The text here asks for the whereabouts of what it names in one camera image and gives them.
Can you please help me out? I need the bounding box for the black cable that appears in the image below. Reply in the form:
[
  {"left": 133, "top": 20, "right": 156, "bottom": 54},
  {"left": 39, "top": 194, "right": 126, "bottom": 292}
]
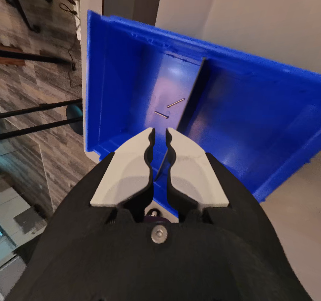
[{"left": 59, "top": 2, "right": 77, "bottom": 71}]

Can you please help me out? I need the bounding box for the grey desk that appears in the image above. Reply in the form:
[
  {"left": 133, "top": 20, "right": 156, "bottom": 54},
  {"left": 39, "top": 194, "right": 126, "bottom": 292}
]
[{"left": 79, "top": 0, "right": 321, "bottom": 301}]

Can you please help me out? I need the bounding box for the black metal leg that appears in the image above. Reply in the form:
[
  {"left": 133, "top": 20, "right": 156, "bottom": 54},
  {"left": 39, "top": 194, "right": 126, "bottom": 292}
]
[
  {"left": 0, "top": 117, "right": 83, "bottom": 141},
  {"left": 0, "top": 50, "right": 73, "bottom": 64},
  {"left": 0, "top": 100, "right": 83, "bottom": 119}
]

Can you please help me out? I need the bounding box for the black table frame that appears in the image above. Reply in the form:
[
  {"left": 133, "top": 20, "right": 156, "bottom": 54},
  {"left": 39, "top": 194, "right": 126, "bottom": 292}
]
[{"left": 0, "top": 0, "right": 54, "bottom": 34}]

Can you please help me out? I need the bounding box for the blue plastic bin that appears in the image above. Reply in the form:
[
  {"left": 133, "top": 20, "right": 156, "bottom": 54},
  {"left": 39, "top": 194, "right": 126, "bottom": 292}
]
[{"left": 85, "top": 10, "right": 321, "bottom": 217}]

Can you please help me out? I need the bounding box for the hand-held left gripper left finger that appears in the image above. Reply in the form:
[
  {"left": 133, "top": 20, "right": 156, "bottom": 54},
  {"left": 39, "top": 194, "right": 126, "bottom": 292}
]
[{"left": 89, "top": 127, "right": 156, "bottom": 221}]

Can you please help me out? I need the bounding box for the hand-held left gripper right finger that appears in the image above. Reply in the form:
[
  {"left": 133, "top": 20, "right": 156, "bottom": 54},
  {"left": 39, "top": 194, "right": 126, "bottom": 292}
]
[{"left": 166, "top": 127, "right": 230, "bottom": 223}]

